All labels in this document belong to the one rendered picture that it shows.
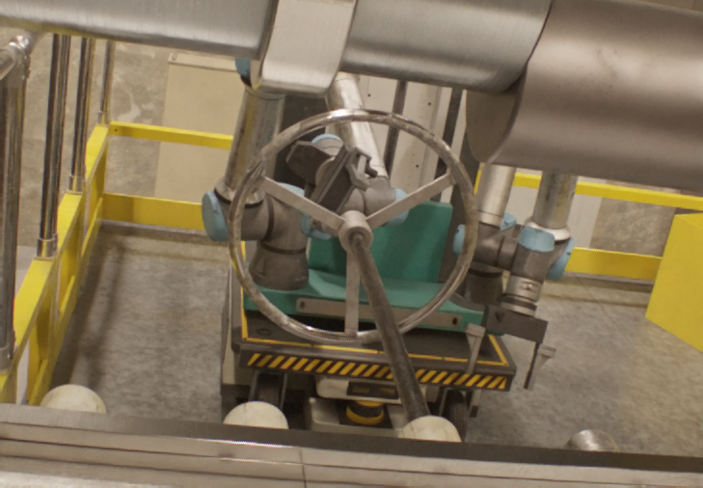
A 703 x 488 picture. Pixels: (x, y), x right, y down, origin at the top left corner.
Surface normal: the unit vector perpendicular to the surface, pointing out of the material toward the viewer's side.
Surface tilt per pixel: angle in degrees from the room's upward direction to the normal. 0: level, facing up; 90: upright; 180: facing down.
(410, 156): 90
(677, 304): 90
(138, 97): 90
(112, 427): 0
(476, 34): 122
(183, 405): 0
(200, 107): 90
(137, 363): 0
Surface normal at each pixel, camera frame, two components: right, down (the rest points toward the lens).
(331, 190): 0.12, 0.36
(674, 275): -0.85, 0.04
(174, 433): 0.17, -0.93
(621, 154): 0.02, 0.79
